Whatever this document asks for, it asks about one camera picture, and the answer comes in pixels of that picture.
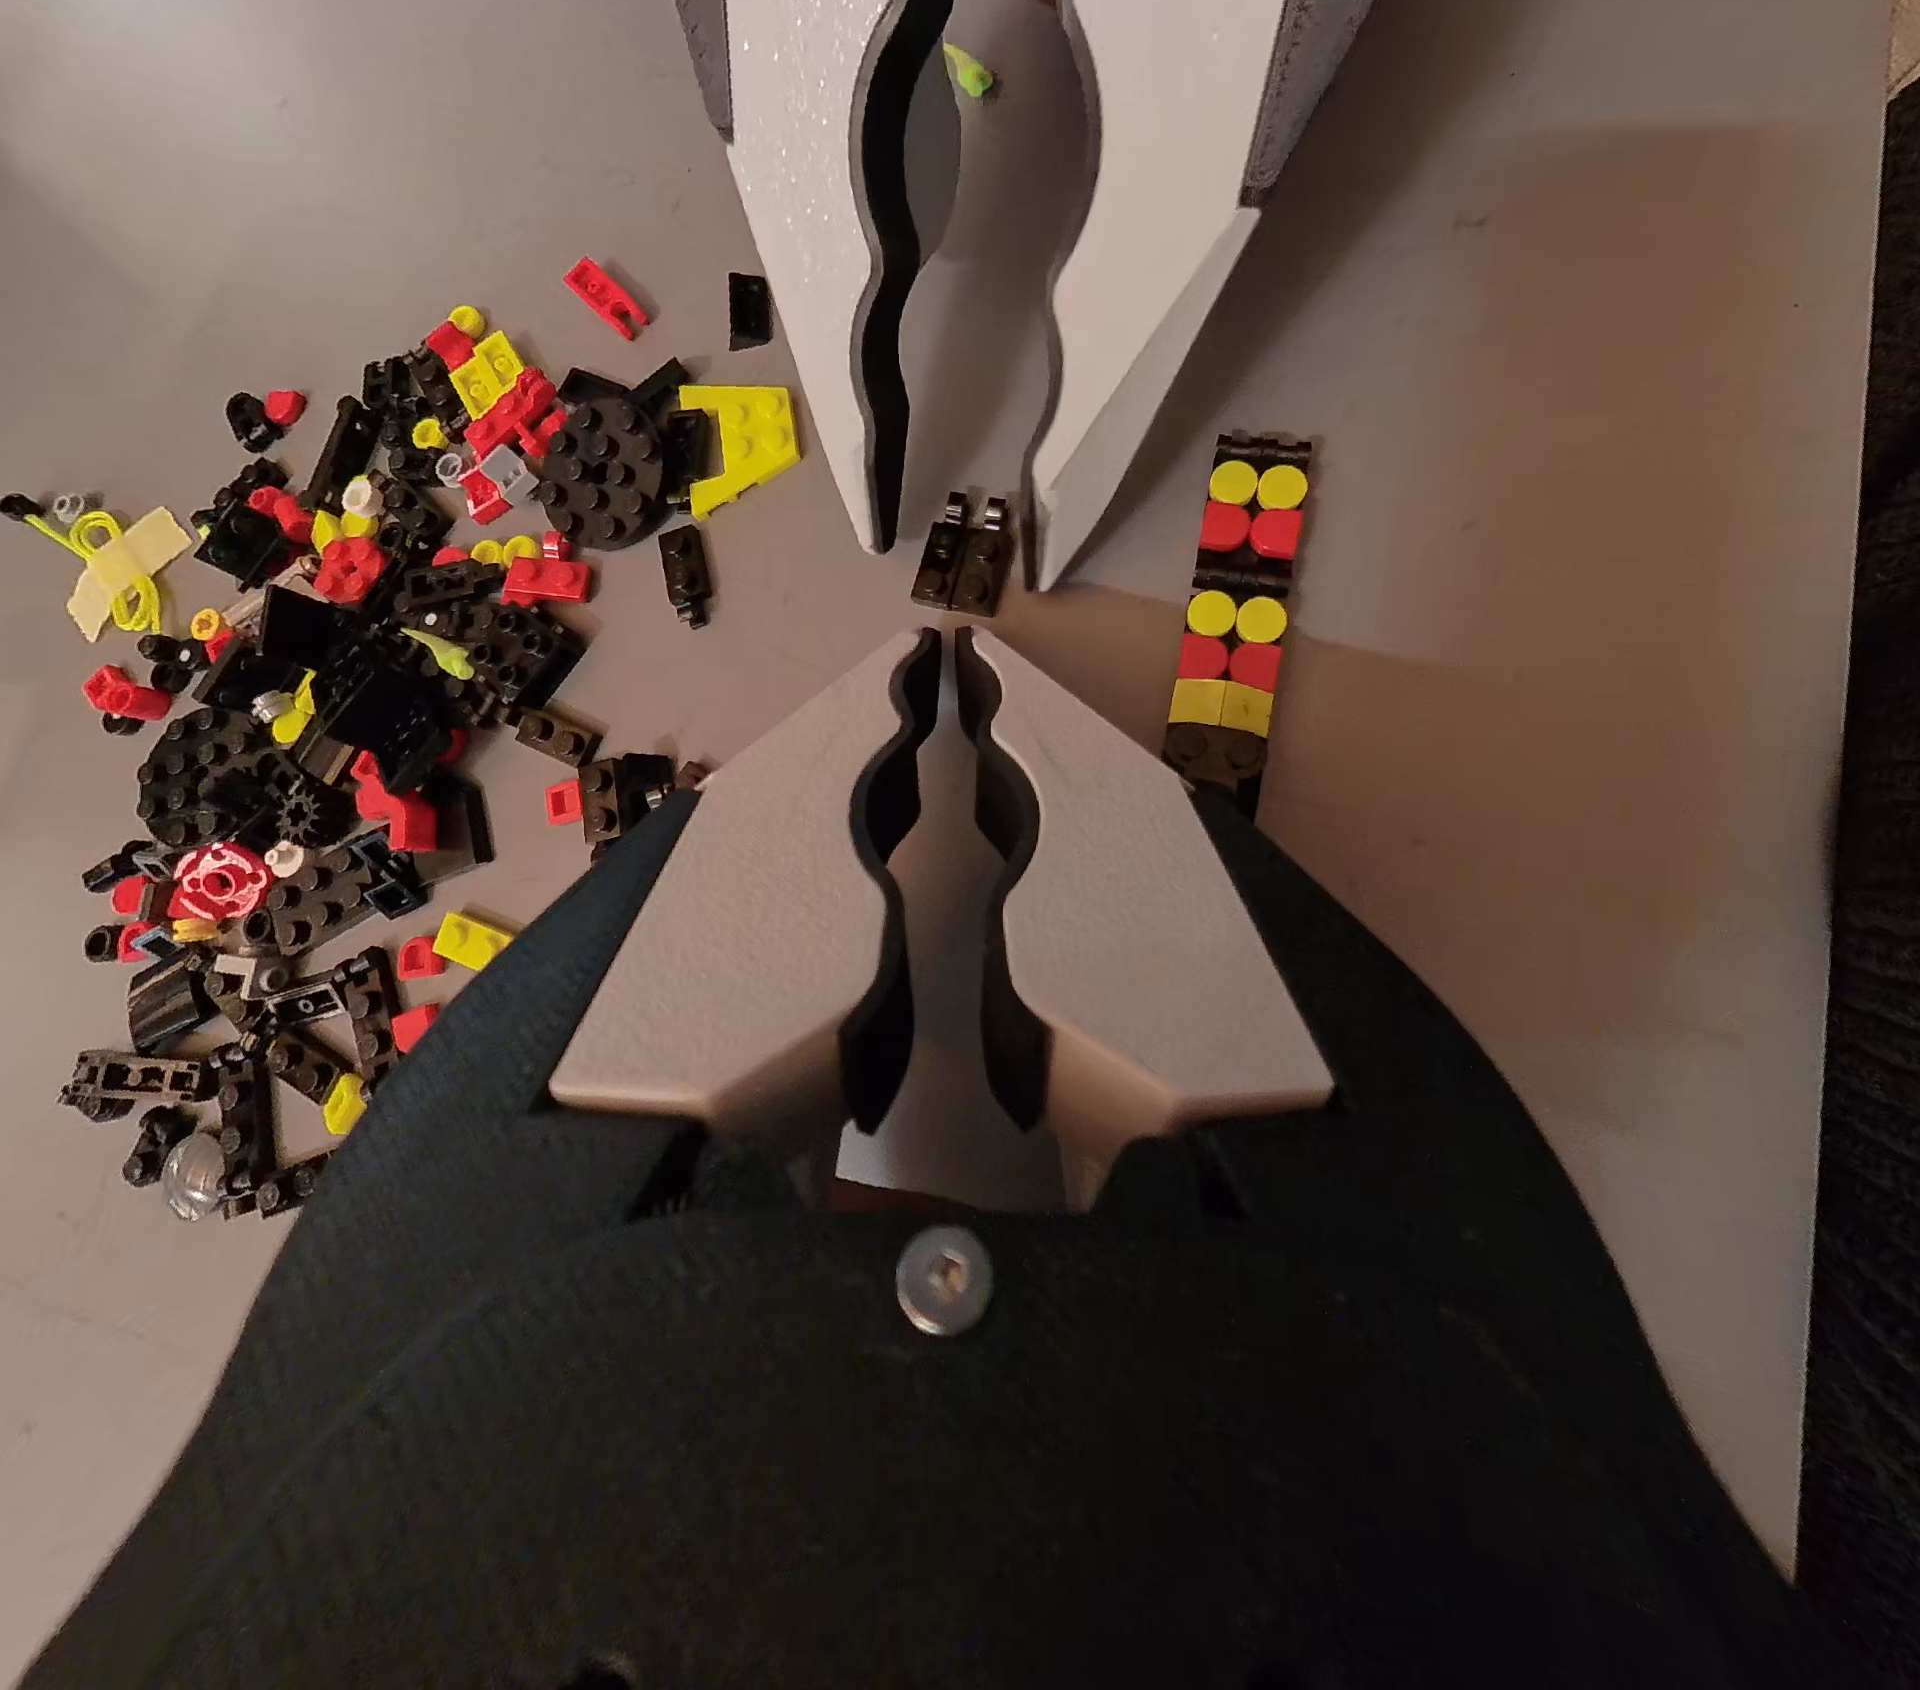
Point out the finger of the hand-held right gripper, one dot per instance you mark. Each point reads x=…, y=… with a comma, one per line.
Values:
x=1185, y=40
x=794, y=71

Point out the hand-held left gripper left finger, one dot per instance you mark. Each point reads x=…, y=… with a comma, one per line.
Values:
x=720, y=955

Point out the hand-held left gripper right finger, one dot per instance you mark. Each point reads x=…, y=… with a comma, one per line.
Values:
x=1154, y=955

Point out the black red yellow lego model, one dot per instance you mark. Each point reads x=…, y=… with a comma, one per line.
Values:
x=1232, y=625

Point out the small black lego clip plate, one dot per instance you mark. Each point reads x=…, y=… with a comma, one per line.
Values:
x=939, y=559
x=991, y=559

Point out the pile of lego pieces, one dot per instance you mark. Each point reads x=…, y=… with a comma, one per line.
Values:
x=375, y=670

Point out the neon green lego horn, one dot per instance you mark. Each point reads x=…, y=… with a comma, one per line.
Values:
x=974, y=79

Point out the black lego slope tile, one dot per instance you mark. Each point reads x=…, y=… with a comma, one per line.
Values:
x=750, y=311

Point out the red lego clip plate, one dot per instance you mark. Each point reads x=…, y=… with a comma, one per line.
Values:
x=609, y=295

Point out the yellow lego wedge plate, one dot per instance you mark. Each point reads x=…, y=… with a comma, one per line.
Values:
x=743, y=439

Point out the dark brown lego clip plate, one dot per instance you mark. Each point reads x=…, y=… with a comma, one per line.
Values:
x=686, y=564

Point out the person's dark knit sweater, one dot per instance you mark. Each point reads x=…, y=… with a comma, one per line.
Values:
x=1869, y=820

